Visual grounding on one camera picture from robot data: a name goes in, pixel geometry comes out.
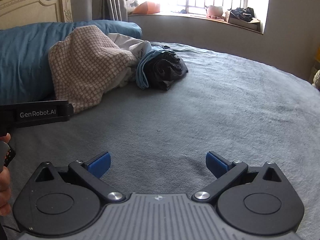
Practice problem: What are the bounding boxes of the grey curtain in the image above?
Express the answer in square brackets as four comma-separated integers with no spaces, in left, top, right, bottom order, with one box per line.
[92,0,129,22]

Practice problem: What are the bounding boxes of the white plastic bag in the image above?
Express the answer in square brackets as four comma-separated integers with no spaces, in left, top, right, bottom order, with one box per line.
[125,0,140,14]

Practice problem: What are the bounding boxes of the pink bowl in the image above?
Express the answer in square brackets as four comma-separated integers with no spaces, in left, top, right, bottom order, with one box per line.
[205,4,224,18]

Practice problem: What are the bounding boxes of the grey bed blanket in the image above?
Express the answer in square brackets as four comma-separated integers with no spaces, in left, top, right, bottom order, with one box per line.
[0,41,320,240]

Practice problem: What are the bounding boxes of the cardboard box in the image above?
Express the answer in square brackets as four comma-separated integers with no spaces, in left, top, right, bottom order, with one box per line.
[226,10,261,32]

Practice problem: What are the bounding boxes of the teal quilted duvet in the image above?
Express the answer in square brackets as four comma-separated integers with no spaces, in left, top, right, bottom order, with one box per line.
[0,20,143,105]

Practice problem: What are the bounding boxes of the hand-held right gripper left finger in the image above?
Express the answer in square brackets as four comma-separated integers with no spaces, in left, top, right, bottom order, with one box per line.
[35,151,126,203]

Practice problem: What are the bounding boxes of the black clothes bundle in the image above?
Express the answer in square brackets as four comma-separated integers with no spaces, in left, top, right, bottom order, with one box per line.
[230,7,255,22]

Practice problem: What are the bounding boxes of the orange bag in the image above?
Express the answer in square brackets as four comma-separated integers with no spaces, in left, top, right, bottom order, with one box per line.
[132,1,161,15]

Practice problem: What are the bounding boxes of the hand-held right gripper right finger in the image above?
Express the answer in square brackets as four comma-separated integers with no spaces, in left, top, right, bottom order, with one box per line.
[191,151,288,203]

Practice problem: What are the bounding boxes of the pink white houndstooth coat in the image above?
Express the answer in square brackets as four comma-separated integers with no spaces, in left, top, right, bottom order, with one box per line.
[48,25,138,114]

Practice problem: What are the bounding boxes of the cream carved headboard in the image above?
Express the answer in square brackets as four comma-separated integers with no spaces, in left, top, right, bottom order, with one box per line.
[0,0,73,30]

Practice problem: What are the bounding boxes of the person's left hand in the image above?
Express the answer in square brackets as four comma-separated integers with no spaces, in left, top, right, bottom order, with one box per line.
[0,133,12,216]

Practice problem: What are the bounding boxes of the light blue garment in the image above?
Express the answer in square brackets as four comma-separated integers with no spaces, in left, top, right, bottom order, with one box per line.
[136,44,177,90]

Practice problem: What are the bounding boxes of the white grey crumpled garment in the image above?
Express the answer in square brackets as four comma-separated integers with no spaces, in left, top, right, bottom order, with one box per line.
[107,32,153,88]

